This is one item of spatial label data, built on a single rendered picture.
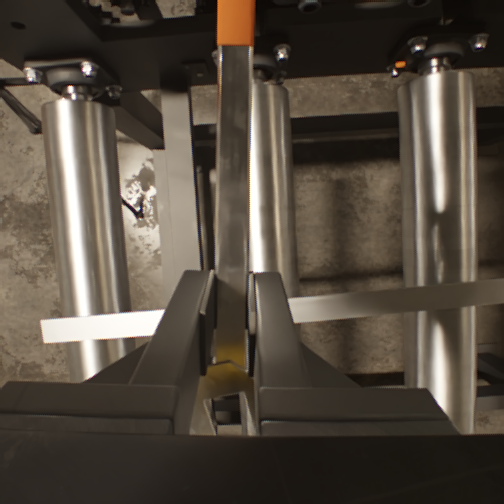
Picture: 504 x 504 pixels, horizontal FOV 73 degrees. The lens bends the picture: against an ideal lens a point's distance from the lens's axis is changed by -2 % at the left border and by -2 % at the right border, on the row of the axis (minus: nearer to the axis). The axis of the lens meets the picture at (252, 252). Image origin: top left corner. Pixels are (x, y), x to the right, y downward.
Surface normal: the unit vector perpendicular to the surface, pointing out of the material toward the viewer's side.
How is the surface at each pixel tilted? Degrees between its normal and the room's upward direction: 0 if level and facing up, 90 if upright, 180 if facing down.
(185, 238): 0
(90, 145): 42
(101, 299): 31
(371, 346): 0
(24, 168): 0
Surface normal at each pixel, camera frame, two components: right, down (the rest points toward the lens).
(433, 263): -0.62, 0.11
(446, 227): -0.27, 0.11
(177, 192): -0.03, 0.09
